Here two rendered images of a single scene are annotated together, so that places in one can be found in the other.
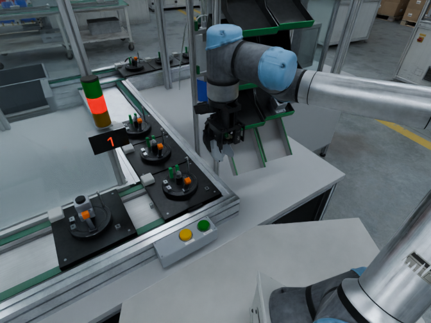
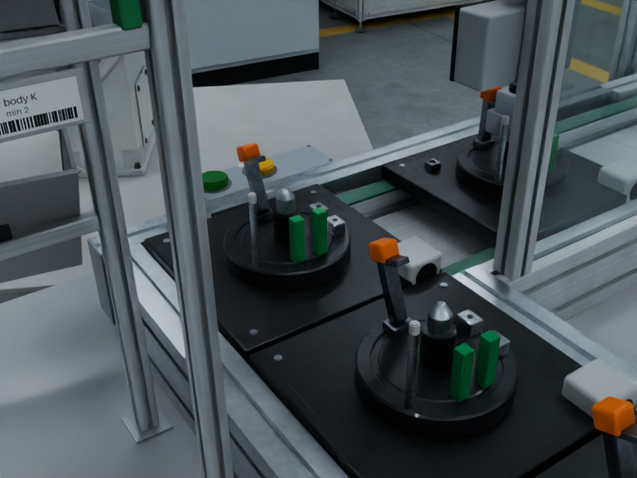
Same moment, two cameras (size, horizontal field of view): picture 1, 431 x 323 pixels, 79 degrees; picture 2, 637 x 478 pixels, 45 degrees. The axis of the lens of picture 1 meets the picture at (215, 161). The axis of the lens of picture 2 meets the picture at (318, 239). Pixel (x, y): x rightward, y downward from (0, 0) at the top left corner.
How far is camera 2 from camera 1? 1.48 m
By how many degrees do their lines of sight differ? 108
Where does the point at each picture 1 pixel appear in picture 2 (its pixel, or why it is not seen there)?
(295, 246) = not seen: outside the picture
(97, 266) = (438, 134)
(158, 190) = (359, 239)
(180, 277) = not seen: hidden behind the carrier
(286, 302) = (97, 13)
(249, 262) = not seen: hidden behind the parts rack
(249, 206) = (49, 331)
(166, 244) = (303, 158)
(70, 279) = (476, 121)
